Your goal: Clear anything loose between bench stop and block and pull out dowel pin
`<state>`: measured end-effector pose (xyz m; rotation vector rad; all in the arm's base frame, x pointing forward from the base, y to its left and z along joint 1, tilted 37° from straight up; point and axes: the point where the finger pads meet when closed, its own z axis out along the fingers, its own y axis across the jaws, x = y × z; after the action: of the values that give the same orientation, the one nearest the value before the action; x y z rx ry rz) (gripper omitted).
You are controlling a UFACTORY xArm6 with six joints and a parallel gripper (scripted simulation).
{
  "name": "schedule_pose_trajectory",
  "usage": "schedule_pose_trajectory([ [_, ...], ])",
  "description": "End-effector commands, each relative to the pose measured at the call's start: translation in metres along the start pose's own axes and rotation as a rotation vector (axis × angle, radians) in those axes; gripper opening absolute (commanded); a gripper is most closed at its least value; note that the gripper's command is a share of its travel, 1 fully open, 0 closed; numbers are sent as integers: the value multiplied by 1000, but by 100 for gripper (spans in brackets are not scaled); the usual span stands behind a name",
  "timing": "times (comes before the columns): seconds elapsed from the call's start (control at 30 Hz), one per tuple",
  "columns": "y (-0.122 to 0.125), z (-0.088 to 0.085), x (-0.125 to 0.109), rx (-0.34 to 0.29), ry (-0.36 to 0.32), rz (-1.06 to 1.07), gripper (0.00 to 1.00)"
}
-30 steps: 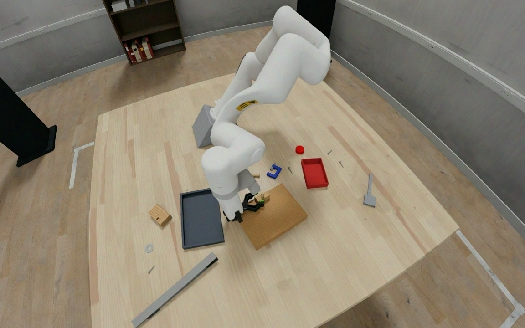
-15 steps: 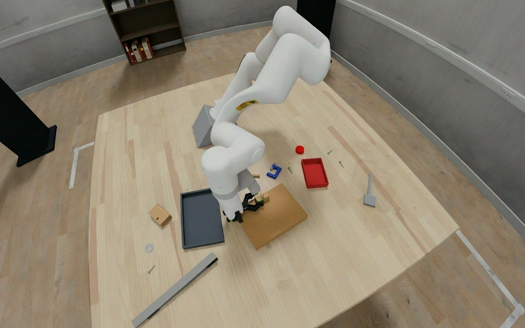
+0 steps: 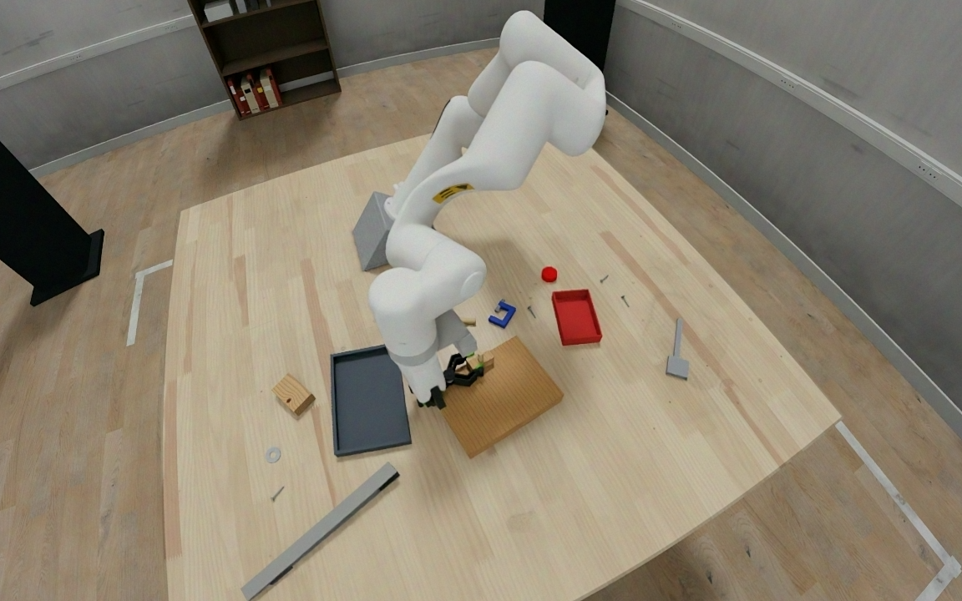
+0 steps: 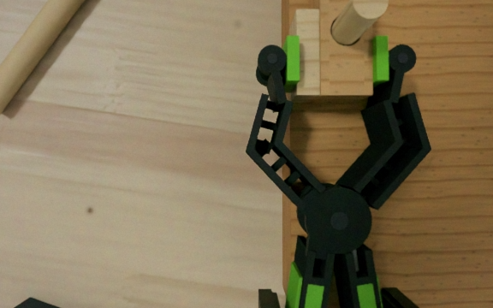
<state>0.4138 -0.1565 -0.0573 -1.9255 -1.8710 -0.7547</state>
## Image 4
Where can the dark grey shallow tray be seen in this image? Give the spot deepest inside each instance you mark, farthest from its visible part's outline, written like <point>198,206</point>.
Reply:
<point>35,303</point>

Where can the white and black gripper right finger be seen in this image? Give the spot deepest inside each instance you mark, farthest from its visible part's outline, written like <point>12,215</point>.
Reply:
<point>392,297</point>

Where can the beige cylindrical rod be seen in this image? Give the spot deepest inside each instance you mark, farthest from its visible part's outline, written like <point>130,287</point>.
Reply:
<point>32,46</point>

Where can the light wooden dowel pin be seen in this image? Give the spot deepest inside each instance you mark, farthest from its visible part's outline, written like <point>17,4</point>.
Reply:
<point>355,19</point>

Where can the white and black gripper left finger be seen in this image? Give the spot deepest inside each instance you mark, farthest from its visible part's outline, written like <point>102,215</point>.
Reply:
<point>267,299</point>

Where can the flat wooden board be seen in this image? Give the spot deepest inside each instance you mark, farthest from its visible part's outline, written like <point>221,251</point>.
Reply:
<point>433,237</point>

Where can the small light wooden block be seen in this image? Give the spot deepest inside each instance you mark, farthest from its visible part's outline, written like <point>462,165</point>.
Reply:
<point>345,71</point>

